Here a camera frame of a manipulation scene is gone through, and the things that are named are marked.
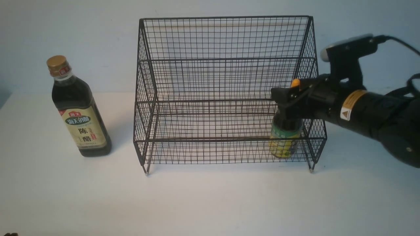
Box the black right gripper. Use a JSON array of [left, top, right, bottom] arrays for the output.
[[271, 74, 345, 123]]

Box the small sauce bottle orange cap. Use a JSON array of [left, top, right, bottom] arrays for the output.
[[269, 78, 304, 159]]

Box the dark vinegar bottle gold cap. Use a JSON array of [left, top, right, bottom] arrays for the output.
[[46, 55, 112, 157]]

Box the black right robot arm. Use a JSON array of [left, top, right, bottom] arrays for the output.
[[270, 74, 420, 168]]

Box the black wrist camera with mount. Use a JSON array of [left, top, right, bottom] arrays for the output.
[[320, 33, 378, 89]]

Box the black wire mesh shelf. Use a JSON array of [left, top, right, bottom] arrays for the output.
[[133, 15, 327, 175]]

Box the black camera cable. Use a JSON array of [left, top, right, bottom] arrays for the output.
[[373, 35, 420, 99]]

